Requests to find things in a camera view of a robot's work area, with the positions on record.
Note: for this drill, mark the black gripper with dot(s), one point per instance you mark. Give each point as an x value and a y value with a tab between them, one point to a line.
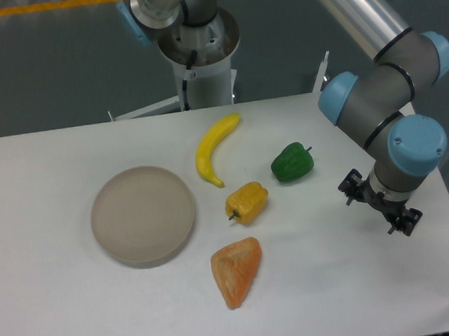
400	218

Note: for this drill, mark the yellow bell pepper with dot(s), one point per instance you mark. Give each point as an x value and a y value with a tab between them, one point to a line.
246	203

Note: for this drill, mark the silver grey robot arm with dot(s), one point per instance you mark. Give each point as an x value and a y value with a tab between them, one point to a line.
405	148

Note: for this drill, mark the green bell pepper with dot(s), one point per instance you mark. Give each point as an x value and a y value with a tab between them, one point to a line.
293	163

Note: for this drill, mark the orange toast slice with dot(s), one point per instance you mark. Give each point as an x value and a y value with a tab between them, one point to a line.
234	267

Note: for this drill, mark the yellow banana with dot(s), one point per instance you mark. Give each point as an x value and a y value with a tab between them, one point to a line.
206	147

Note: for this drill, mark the beige round plate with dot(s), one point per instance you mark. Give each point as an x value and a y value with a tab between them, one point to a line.
143	217

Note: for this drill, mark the white metal frame bracket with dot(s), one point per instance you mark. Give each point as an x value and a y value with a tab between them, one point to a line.
321	74

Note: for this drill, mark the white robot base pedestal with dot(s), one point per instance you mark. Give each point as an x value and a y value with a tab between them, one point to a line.
201	61

